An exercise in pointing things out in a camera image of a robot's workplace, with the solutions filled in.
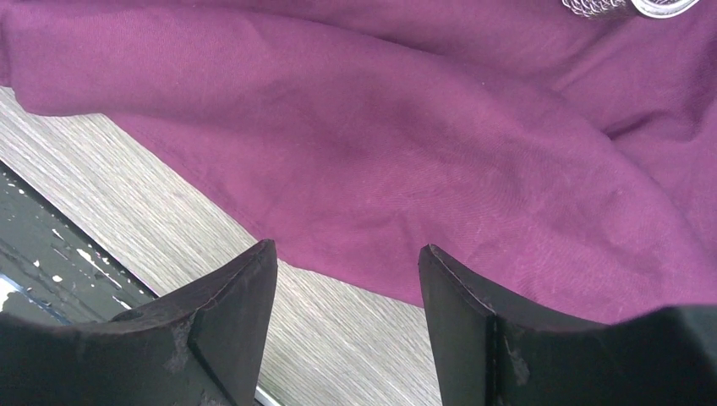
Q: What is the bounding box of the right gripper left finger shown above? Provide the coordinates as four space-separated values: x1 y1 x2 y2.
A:
1 239 277 405

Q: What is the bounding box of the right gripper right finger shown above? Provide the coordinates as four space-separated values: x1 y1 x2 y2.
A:
419 244 716 406

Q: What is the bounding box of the purple cloth wrap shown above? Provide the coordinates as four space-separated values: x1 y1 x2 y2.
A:
1 1 716 322

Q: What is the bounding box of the steel instrument tray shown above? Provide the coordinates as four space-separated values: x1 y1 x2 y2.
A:
561 0 699 19

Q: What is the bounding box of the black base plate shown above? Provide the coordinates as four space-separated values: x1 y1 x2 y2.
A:
1 164 156 326

